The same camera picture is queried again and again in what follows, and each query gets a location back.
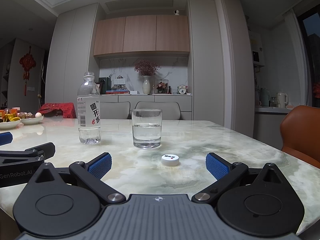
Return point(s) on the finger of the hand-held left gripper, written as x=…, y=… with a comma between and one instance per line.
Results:
x=37, y=151
x=5, y=138

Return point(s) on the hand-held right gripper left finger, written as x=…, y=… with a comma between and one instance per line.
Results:
x=101, y=166

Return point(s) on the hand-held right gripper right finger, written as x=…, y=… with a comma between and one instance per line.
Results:
x=216, y=166

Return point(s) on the white bottle cap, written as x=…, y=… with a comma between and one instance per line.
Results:
x=170, y=160

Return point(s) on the clear plastic water bottle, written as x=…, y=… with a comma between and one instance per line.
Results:
x=88, y=120

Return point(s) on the clear drinking glass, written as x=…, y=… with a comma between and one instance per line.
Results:
x=147, y=132

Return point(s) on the white plate with yellow fruit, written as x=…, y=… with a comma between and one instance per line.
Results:
x=8, y=123

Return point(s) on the white plate with nuts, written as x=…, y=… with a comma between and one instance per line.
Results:
x=30, y=120

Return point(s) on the white egg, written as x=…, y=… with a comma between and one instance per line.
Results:
x=38, y=115

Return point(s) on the red stool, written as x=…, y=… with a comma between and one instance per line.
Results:
x=63, y=108

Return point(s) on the grey dining chair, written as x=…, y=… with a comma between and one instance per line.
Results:
x=171, y=110
x=115, y=110

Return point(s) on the grey sideboard cabinet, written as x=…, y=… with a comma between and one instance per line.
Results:
x=186, y=105

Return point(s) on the kitchen counter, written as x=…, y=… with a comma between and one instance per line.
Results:
x=270, y=122

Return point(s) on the stack of books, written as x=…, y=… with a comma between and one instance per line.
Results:
x=117, y=92

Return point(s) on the dark green speaker box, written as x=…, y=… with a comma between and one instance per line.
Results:
x=105, y=86

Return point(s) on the small white box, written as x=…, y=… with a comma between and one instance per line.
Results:
x=133, y=92

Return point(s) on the small alarm clock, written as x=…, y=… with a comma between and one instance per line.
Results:
x=182, y=90

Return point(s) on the pale green jug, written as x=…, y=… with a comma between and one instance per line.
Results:
x=265, y=97

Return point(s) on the small glass jar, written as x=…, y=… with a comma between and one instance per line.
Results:
x=273, y=102

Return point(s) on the white ceramic vase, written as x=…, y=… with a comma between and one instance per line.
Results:
x=146, y=86

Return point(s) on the orange leather chair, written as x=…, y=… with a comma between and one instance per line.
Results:
x=302, y=132

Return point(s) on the white mug on counter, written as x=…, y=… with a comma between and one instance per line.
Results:
x=282, y=100

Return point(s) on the glass flower display case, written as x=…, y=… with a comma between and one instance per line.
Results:
x=161, y=87

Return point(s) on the dried red flowers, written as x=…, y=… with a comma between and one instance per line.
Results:
x=147, y=67

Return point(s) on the white water heater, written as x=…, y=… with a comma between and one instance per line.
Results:
x=257, y=50

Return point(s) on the dark window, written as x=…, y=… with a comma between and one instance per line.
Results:
x=312, y=55

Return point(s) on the red knot wall ornament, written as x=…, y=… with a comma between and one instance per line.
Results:
x=27, y=62

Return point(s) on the white wall socket panel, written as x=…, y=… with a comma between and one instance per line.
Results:
x=119, y=81

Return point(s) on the wooden wall cabinet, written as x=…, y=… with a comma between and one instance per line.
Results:
x=140, y=33

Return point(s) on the white security camera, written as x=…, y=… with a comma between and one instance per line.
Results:
x=177, y=12

